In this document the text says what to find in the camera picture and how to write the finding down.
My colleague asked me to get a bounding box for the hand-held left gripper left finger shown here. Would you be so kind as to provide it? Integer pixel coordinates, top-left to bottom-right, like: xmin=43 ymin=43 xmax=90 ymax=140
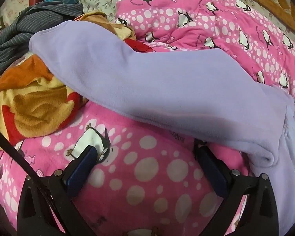
xmin=17 ymin=146 xmax=99 ymax=236

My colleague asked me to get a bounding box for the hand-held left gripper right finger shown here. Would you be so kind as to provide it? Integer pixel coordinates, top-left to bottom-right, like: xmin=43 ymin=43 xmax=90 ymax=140
xmin=194 ymin=145 xmax=279 ymax=236

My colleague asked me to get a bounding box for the lavender fleece garment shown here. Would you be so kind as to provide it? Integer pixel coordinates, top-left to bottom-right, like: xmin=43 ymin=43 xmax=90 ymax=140
xmin=29 ymin=20 xmax=295 ymax=236

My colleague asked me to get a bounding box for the pink penguin print blanket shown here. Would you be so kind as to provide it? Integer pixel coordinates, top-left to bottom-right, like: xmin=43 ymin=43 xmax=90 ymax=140
xmin=0 ymin=0 xmax=295 ymax=236

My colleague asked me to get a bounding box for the yellow orange cartoon towel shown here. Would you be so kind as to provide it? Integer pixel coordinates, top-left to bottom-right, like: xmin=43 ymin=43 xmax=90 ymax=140
xmin=0 ymin=11 xmax=153 ymax=153

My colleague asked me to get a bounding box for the grey striped garment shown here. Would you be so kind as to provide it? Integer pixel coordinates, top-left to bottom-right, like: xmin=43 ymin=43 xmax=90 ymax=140
xmin=0 ymin=2 xmax=84 ymax=84

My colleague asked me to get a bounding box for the orange checkered cushion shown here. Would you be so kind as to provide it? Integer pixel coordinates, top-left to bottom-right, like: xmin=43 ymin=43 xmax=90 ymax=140
xmin=211 ymin=0 xmax=295 ymax=33

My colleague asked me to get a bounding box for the black cable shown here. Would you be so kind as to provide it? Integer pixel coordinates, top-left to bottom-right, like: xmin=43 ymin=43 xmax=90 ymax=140
xmin=0 ymin=123 xmax=72 ymax=236

